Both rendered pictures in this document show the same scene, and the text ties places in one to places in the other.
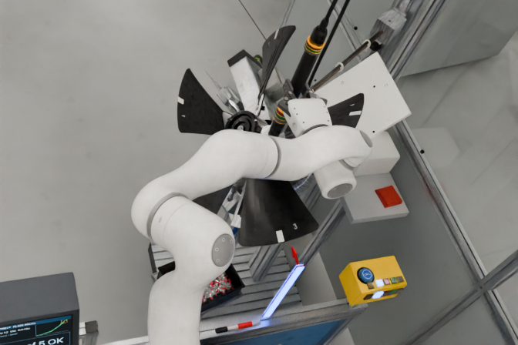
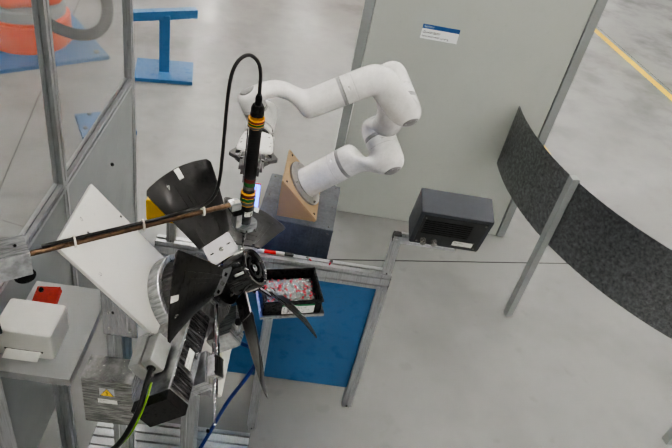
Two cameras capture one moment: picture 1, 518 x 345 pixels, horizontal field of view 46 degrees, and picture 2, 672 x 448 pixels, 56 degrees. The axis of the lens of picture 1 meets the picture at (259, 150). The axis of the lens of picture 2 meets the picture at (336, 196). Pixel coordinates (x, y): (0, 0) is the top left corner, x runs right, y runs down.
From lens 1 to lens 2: 243 cm
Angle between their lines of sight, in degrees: 90
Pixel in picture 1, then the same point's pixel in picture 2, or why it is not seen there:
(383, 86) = (84, 221)
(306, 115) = (264, 139)
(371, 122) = (115, 222)
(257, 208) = (265, 228)
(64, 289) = (429, 201)
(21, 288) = (453, 209)
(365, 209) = (85, 295)
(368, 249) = not seen: hidden behind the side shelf
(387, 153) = (26, 303)
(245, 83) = (189, 361)
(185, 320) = not seen: hidden behind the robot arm
